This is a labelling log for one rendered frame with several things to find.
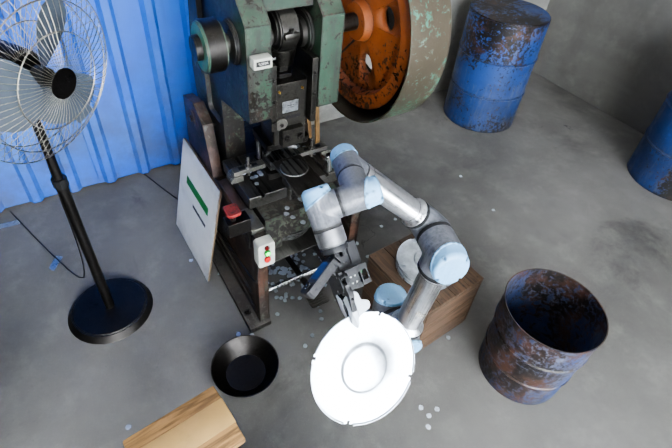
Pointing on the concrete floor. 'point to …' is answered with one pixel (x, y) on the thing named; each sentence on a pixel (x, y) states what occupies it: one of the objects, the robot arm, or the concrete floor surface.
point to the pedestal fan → (84, 315)
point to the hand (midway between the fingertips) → (352, 324)
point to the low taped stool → (192, 426)
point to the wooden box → (379, 270)
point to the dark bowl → (244, 366)
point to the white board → (198, 208)
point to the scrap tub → (540, 335)
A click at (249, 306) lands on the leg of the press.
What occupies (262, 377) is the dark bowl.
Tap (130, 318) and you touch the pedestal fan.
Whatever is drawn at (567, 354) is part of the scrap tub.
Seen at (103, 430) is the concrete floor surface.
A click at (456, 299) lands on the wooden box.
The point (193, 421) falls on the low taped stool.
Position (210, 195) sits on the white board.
